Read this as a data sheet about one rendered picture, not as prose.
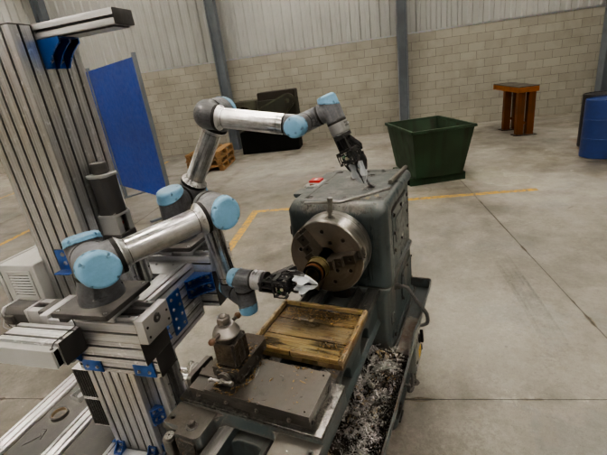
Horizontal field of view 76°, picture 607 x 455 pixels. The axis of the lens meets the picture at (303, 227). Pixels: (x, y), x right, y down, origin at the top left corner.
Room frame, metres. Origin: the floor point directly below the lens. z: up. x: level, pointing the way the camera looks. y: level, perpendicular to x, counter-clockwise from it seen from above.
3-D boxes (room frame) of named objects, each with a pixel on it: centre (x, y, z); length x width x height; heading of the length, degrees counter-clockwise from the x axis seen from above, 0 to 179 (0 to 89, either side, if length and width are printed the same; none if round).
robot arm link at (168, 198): (1.67, 0.55, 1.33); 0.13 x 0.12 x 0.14; 159
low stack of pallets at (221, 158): (9.42, 1.96, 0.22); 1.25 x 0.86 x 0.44; 173
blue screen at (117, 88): (7.43, 3.32, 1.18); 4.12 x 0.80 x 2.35; 42
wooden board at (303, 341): (1.22, 0.03, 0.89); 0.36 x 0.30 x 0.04; 63
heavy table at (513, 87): (8.99, -5.08, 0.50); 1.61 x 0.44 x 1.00; 170
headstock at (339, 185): (1.83, -0.26, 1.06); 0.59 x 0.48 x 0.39; 153
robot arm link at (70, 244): (1.18, 0.71, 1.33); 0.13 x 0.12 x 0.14; 36
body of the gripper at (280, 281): (1.27, 0.12, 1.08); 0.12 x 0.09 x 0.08; 63
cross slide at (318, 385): (0.91, 0.20, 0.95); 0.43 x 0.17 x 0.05; 63
